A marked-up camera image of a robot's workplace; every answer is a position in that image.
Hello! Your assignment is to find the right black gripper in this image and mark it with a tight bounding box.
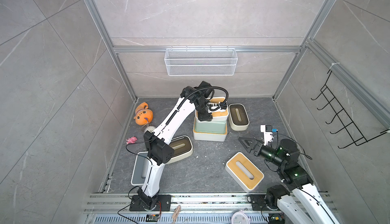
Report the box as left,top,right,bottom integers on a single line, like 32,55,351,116
239,137,285,169

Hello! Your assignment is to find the small bamboo lid tissue box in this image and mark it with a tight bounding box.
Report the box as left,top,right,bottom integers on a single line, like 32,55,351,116
195,97,229,122

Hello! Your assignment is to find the green tissue box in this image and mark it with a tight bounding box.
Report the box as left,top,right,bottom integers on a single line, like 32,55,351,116
195,117,226,134

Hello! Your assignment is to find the large bamboo lid tissue box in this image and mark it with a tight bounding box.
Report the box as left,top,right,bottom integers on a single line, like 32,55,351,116
193,125,228,142

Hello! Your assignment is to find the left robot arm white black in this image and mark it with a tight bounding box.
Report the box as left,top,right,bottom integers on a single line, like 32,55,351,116
138,81,220,209

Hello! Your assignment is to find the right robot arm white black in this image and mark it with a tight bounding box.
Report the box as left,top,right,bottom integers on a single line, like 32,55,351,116
238,137,339,224

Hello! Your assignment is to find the front bamboo lid tissue box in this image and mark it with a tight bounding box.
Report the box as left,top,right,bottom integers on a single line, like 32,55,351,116
225,152,265,193

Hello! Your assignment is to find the grey lid white tissue box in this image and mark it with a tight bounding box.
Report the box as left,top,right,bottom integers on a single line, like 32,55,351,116
131,151,149,186

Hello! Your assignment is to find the cream box dark lid back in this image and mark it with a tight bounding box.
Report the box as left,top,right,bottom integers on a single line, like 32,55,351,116
228,103,249,131

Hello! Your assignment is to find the cream box dark lid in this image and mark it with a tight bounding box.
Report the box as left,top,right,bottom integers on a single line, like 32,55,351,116
167,136,194,164
228,103,249,131

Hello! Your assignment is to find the cream box dark lid left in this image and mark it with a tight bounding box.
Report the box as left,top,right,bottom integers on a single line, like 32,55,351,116
167,136,194,164

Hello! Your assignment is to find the small grey alarm clock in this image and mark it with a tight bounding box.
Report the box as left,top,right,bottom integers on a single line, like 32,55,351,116
144,126,156,133

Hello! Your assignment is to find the orange plush toy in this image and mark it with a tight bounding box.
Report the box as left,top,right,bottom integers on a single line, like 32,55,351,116
134,102,153,126

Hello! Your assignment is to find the pink round object front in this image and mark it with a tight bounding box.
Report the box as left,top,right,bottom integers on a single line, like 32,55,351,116
231,211,250,224

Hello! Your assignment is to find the small pink toy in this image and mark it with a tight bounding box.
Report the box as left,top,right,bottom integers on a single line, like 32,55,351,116
126,137,138,145

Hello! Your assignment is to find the small circuit board front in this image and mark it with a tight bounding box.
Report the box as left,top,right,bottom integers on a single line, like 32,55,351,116
145,214,160,222

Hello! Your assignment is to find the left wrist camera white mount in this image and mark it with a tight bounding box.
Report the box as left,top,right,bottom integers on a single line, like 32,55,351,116
207,102,228,113

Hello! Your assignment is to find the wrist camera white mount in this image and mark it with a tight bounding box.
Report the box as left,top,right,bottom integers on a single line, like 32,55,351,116
260,124,278,145
207,102,228,113

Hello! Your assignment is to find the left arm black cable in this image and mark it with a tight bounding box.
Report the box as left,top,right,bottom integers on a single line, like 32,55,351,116
182,86,229,110

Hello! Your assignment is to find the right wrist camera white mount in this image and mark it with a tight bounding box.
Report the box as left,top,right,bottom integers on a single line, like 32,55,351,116
260,124,278,145

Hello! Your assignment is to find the white wire mesh basket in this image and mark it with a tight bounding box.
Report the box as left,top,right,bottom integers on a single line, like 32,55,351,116
164,48,238,76

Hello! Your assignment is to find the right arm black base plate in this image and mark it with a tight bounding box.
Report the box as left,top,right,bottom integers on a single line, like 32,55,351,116
246,194,273,211

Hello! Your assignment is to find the wooden brush handle front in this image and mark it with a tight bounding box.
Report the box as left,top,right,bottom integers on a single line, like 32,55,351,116
172,205,181,224

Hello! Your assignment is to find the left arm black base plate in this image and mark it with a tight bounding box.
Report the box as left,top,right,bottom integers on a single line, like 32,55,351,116
129,195,172,211

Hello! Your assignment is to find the black wire hook rack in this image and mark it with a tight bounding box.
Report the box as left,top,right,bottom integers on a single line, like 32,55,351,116
310,69,390,149

